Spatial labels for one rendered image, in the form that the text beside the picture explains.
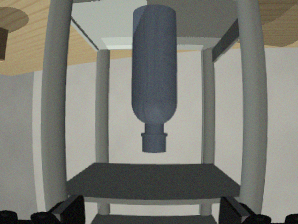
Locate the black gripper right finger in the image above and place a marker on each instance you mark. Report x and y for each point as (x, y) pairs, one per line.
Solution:
(233, 212)

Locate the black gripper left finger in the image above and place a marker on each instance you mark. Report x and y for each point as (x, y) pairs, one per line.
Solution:
(71, 210)

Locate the blue-grey cylinder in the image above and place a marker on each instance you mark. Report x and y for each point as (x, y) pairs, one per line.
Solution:
(154, 72)

